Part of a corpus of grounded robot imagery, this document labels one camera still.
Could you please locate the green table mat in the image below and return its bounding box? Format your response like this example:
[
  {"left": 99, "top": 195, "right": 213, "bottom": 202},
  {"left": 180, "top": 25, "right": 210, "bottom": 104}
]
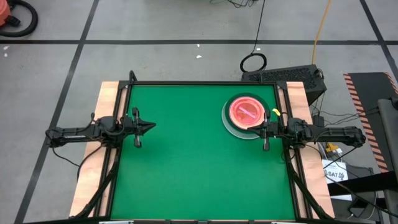
[{"left": 110, "top": 84, "right": 296, "bottom": 221}]

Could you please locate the dark green plastic plate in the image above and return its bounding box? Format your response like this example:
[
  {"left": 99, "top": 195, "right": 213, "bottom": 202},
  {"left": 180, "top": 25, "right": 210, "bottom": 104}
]
[{"left": 225, "top": 92, "right": 272, "bottom": 135}]

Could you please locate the black mat with striped edges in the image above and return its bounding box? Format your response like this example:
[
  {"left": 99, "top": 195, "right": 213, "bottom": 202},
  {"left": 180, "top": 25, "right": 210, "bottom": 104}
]
[{"left": 343, "top": 72, "right": 398, "bottom": 174}]

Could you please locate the black computer case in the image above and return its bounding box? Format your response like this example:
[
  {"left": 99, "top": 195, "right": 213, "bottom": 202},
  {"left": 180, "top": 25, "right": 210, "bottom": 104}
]
[{"left": 241, "top": 63, "right": 328, "bottom": 105}]

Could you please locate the orange vacuum cleaner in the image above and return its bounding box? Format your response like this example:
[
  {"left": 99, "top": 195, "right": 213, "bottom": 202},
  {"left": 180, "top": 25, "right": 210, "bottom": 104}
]
[{"left": 0, "top": 0, "right": 12, "bottom": 27}]

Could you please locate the yellow hanging power cable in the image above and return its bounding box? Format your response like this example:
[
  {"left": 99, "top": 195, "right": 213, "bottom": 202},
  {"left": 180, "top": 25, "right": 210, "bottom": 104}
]
[{"left": 311, "top": 0, "right": 332, "bottom": 65}]

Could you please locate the white paper label sheet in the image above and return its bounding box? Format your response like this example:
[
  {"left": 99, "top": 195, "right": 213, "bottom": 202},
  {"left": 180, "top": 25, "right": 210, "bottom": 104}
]
[{"left": 321, "top": 159, "right": 353, "bottom": 202}]

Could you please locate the black table frame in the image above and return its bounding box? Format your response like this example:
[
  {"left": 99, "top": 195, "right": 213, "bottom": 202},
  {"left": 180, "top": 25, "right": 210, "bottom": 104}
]
[{"left": 70, "top": 70, "right": 336, "bottom": 224}]

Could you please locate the large pale grey plate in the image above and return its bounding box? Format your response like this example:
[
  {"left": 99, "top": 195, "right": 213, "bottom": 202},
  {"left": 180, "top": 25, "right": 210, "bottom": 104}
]
[{"left": 221, "top": 98, "right": 271, "bottom": 141}]

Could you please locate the black coiled floor cable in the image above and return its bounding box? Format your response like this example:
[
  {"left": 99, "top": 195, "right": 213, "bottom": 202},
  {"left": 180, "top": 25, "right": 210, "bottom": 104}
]
[{"left": 239, "top": 0, "right": 268, "bottom": 73}]

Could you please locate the wooden side board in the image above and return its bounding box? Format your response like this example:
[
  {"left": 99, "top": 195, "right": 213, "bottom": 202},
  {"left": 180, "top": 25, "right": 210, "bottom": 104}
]
[
  {"left": 285, "top": 81, "right": 336, "bottom": 219},
  {"left": 68, "top": 81, "right": 129, "bottom": 218}
]

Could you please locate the black vacuum hose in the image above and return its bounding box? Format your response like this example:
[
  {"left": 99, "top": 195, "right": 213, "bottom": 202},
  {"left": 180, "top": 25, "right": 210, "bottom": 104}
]
[{"left": 0, "top": 0, "right": 39, "bottom": 39}]

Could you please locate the yellow plug connector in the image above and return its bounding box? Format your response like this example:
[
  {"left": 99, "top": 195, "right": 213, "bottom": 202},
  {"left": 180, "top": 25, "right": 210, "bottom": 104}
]
[{"left": 324, "top": 141, "right": 340, "bottom": 154}]

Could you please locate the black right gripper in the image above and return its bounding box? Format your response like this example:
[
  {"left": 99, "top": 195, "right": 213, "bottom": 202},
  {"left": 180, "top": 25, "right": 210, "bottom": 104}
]
[{"left": 248, "top": 110, "right": 289, "bottom": 152}]

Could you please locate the opaque pink plastic plate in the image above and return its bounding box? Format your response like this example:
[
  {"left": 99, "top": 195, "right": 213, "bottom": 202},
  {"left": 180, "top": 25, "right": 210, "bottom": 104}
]
[{"left": 228, "top": 96, "right": 266, "bottom": 131}]

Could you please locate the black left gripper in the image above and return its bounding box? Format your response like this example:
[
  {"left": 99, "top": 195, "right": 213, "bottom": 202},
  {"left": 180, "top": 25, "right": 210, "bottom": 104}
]
[{"left": 123, "top": 107, "right": 157, "bottom": 149}]

